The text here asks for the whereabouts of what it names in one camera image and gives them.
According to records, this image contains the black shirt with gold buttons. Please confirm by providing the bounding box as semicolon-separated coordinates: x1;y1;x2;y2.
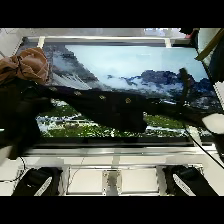
0;78;210;162

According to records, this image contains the brown garment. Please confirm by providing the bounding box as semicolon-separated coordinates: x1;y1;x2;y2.
0;46;52;86

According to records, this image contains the black cable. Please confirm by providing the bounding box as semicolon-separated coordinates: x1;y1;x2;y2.
0;156;28;184
181;120;224;170

